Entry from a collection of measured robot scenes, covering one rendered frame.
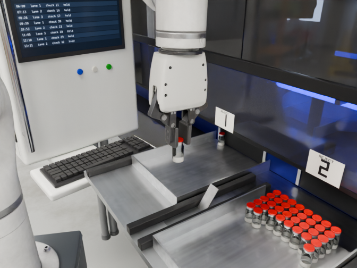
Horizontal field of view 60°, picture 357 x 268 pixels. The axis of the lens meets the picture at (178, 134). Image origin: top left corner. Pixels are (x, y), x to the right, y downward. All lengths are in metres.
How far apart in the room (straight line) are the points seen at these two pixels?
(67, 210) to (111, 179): 1.41
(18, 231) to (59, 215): 1.68
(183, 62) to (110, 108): 0.82
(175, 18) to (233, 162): 0.61
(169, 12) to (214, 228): 0.48
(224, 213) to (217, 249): 0.11
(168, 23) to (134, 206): 0.49
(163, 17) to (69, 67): 0.73
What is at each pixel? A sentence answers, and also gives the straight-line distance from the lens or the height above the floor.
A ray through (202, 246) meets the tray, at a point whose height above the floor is 0.88.
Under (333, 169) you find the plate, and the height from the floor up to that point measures 1.03.
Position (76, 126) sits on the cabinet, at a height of 0.90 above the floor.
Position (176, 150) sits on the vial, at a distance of 0.59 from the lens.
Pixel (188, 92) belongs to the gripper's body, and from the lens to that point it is 0.54.
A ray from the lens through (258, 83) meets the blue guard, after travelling 0.84.
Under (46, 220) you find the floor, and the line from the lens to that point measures 2.30.
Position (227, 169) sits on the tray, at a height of 0.88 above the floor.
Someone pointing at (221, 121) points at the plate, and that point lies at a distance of 0.98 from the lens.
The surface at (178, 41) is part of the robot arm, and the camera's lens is 0.50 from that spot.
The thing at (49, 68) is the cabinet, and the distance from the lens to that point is 1.17.
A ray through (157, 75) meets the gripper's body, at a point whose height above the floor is 1.26.
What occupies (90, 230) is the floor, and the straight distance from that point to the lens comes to 2.13.
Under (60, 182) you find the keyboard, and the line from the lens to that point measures 1.09.
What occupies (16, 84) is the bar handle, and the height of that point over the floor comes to 1.12.
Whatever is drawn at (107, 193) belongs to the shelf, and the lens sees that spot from 0.89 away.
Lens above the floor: 1.39
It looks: 25 degrees down
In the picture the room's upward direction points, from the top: straight up
